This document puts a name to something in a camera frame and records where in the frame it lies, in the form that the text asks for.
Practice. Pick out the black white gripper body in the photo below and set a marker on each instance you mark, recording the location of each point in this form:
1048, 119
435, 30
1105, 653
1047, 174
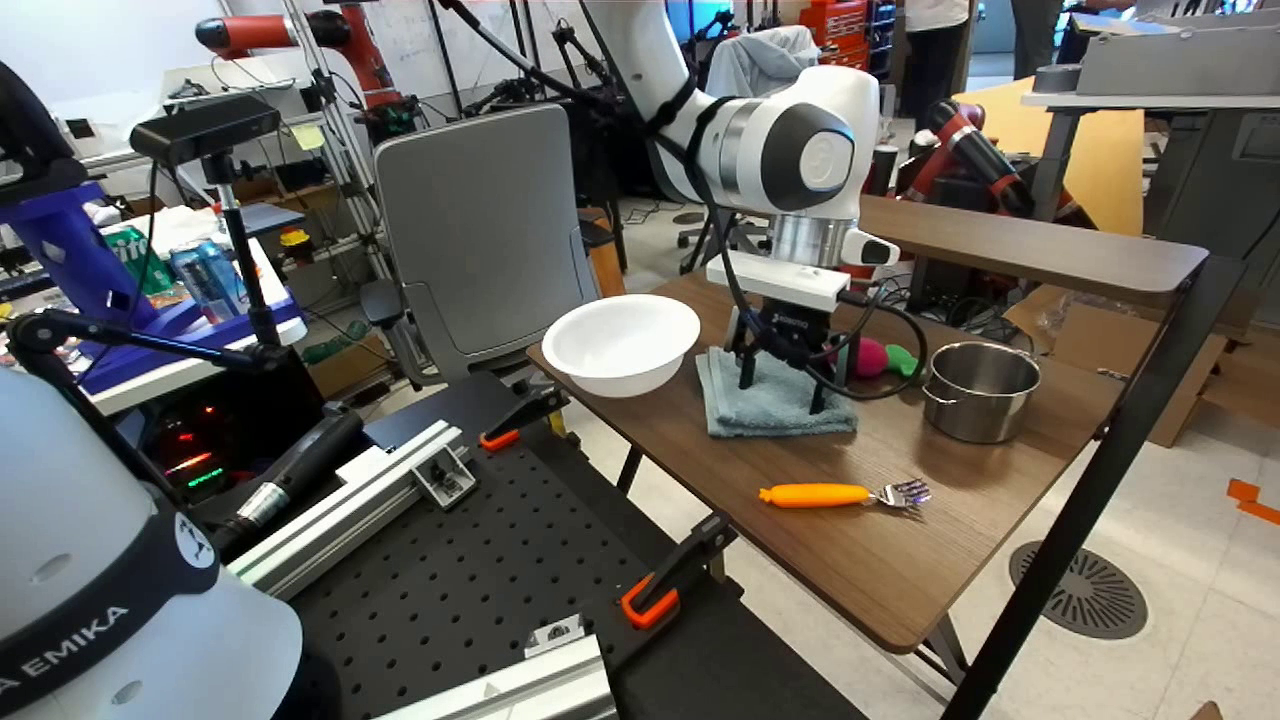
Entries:
783, 307

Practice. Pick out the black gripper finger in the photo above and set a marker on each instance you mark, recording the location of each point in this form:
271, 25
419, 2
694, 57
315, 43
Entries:
747, 362
820, 375

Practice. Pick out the light blue cloth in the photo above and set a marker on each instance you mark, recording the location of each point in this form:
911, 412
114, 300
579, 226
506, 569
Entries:
772, 406

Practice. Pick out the red robot arm background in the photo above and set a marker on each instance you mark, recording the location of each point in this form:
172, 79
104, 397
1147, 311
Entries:
341, 30

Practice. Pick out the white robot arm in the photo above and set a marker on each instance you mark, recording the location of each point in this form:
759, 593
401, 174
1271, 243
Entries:
797, 154

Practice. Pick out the white Franka robot base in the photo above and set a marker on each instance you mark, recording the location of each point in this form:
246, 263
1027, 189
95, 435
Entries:
114, 606

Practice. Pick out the pink and green plush toy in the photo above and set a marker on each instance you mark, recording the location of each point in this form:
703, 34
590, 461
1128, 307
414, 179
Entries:
877, 362

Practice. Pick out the white plastic bowl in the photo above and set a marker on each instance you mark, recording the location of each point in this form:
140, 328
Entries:
622, 345

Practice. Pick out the wooden upper shelf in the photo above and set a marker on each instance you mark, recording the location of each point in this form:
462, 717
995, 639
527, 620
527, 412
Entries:
1033, 250

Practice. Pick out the stainless steel pot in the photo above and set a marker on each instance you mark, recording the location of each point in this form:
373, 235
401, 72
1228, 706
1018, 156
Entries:
977, 388

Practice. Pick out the orange black clamp rear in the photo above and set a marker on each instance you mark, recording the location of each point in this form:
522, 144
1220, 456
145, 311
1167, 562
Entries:
539, 408

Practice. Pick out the orange black clamp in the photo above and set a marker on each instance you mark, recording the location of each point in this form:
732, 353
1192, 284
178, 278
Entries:
655, 598
539, 408

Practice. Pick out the orange black clamp front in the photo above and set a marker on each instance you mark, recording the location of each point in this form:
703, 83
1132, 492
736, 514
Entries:
655, 598

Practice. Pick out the black perforated breadboard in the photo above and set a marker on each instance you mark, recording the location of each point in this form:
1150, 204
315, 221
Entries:
447, 598

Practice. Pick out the grey panel board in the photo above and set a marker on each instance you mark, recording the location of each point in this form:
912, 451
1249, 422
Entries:
482, 235

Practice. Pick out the round floor drain grate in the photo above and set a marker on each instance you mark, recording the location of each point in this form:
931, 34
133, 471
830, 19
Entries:
1097, 601

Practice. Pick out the purple blue machine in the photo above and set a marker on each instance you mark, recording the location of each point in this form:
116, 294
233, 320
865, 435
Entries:
45, 204

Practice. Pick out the orange handled fork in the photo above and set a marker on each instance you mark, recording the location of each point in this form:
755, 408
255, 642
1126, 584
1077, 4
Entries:
830, 492

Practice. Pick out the aluminium extrusion rail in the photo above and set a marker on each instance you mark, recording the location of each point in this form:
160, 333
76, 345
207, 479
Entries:
430, 464

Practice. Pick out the black camera on stand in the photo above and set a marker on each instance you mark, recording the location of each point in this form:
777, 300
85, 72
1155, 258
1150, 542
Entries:
210, 133

